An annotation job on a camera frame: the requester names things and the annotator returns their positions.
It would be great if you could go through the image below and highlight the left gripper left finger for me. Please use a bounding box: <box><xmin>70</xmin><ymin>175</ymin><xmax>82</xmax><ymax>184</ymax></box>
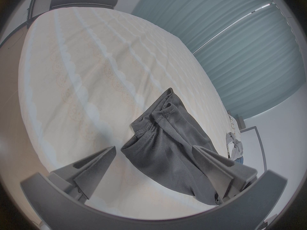
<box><xmin>49</xmin><ymin>146</ymin><xmax>117</xmax><ymax>204</ymax></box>

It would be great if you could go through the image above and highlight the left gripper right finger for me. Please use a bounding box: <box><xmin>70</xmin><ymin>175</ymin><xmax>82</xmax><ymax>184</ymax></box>
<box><xmin>192</xmin><ymin>145</ymin><xmax>258</xmax><ymax>205</ymax></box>

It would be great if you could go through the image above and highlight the black T-shirt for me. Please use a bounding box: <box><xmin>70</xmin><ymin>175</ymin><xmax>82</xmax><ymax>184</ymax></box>
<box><xmin>121</xmin><ymin>88</ymin><xmax>231</xmax><ymax>206</ymax></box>

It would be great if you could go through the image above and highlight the bed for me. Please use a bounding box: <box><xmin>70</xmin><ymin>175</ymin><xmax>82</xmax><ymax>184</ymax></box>
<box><xmin>18</xmin><ymin>6</ymin><xmax>267</xmax><ymax>221</ymax></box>

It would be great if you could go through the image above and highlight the grey garment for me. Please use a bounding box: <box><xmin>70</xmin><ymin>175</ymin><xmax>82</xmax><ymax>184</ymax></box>
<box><xmin>227</xmin><ymin>132</ymin><xmax>244</xmax><ymax>160</ymax></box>

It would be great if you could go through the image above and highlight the white printed pillow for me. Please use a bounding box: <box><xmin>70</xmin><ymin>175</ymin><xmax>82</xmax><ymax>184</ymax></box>
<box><xmin>227</xmin><ymin>114</ymin><xmax>241</xmax><ymax>141</ymax></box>

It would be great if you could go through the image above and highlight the blue-green curtain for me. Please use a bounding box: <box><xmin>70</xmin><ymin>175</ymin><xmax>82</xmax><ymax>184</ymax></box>
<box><xmin>132</xmin><ymin>0</ymin><xmax>272</xmax><ymax>53</ymax></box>
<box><xmin>193</xmin><ymin>4</ymin><xmax>307</xmax><ymax>118</ymax></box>

